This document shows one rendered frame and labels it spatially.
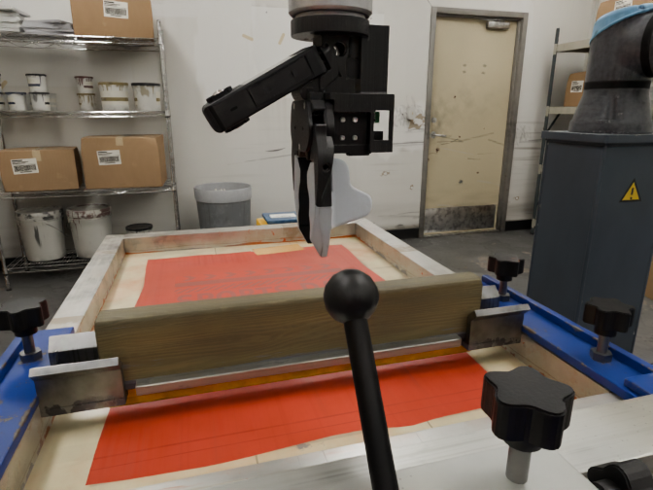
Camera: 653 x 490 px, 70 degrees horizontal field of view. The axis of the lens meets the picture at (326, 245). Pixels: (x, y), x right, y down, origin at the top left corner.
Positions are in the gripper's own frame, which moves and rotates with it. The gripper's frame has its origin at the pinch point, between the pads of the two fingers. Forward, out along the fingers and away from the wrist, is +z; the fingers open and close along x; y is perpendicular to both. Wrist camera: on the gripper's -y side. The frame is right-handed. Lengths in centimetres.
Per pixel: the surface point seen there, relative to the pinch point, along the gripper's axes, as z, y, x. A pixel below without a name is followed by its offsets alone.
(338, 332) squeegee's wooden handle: 10.4, 2.9, -1.2
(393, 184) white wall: 54, 182, 364
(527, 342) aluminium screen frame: 13.6, 25.2, -3.8
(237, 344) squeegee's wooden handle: 10.2, -7.7, -1.0
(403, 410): 16.5, 7.6, -7.7
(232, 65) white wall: -49, 34, 367
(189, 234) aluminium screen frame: 13, -11, 57
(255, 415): 16.5, -6.7, -4.1
